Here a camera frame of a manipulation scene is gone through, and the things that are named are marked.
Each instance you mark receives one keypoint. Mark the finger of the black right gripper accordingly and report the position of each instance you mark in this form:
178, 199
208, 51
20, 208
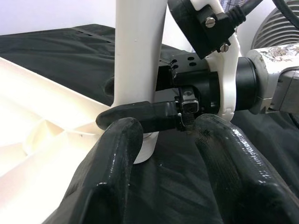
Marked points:
154, 116
164, 78

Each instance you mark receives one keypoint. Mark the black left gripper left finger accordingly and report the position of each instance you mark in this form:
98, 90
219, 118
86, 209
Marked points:
109, 168

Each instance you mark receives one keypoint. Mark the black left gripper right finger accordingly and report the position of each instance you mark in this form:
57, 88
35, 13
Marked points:
245, 182

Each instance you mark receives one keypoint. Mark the white plastic table leg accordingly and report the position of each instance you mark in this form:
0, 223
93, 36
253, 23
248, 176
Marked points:
137, 46

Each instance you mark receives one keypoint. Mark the white plastic table top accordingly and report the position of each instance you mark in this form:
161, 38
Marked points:
35, 116

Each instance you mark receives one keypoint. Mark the white floor fan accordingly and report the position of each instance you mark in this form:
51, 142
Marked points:
273, 30

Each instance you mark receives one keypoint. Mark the black tablecloth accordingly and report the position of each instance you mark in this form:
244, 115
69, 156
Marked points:
58, 46

